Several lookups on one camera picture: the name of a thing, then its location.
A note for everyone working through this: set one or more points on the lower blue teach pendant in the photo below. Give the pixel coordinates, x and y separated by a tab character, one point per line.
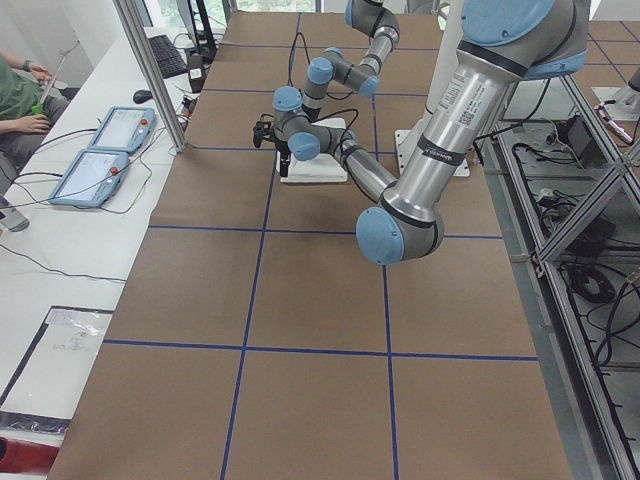
92	178

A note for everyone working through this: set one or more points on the blue teach pendant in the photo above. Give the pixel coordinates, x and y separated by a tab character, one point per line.
92	178
124	129

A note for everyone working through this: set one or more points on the person in green shirt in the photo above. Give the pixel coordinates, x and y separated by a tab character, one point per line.
22	131

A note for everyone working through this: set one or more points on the black keyboard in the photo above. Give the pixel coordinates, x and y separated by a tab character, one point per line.
167	56

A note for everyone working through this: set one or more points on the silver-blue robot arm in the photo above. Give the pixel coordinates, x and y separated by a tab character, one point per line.
381	26
502	43

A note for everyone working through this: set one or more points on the upper blue teach pendant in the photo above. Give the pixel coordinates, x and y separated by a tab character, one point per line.
124	129

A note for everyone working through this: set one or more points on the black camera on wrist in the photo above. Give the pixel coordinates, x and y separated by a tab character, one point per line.
262	132

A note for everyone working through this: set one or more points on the black computer mouse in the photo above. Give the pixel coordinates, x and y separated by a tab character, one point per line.
142	96

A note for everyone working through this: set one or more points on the white long-sleeve printed shirt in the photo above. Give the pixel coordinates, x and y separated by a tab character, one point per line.
321	169

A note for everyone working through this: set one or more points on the plastic document sleeve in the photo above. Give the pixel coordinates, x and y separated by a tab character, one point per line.
43	392

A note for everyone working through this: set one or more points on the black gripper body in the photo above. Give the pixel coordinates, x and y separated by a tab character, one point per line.
281	146

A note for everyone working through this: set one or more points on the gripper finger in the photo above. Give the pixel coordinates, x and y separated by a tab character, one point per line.
284	164

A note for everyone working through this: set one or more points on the aluminium frame post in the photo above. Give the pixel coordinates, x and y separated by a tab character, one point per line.
136	35

